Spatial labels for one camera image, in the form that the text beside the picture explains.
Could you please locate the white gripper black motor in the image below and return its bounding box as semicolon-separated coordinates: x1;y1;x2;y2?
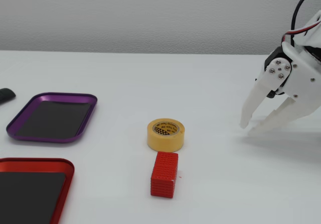
240;42;321;137

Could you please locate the yellow masking tape roll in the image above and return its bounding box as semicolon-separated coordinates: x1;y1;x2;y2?
146;118;185;152

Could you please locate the red ribbed block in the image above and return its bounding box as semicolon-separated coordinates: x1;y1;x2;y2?
150;151;179;199

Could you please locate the purple metal tray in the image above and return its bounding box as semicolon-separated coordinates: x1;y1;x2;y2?
6;92;98;144

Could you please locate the red metal tray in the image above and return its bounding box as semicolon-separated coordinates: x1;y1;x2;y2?
0;158;75;224

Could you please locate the black rounded plastic object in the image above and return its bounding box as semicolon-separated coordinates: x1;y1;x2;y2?
0;88;17;105

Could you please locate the red white black servo wire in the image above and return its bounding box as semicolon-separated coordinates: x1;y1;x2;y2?
281;20;321;44

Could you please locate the black cable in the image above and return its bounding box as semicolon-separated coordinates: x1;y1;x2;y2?
290;0;321;49

